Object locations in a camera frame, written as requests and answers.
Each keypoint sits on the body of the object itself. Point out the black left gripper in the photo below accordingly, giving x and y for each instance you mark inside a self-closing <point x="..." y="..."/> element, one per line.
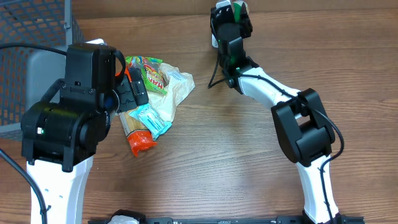
<point x="130" y="99"/>

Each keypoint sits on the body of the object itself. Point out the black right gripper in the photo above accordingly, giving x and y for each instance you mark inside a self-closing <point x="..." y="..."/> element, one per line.
<point x="243" y="27"/>

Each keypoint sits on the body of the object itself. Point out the green lid jar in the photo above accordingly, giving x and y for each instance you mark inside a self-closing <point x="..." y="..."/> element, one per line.
<point x="241" y="10"/>

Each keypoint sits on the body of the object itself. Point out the green snack packet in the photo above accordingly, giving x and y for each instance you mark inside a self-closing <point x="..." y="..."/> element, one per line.
<point x="149" y="67"/>

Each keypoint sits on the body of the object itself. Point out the teal snack packet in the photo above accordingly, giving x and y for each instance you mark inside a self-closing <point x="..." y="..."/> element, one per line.
<point x="151" y="120"/>

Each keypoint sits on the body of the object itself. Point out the red snack packet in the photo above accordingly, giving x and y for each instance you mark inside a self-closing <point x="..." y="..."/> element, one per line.
<point x="138" y="136"/>

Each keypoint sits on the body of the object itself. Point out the beige paper bag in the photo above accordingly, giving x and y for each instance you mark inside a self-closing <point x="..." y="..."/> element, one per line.
<point x="179" y="86"/>

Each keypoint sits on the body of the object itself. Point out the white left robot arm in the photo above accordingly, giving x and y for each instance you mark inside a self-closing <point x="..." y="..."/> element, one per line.
<point x="61" y="131"/>

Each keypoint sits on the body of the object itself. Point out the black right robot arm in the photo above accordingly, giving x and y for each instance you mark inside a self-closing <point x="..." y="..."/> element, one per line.
<point x="304" y="131"/>

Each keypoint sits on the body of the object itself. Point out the white barcode scanner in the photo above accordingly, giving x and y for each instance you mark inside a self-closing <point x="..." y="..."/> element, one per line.
<point x="219" y="4"/>

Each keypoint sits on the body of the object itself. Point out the dark grey plastic basket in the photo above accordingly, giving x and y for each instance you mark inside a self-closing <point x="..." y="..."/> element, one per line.
<point x="27" y="73"/>

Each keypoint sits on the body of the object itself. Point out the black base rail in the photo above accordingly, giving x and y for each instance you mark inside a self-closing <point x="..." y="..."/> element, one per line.
<point x="127" y="216"/>

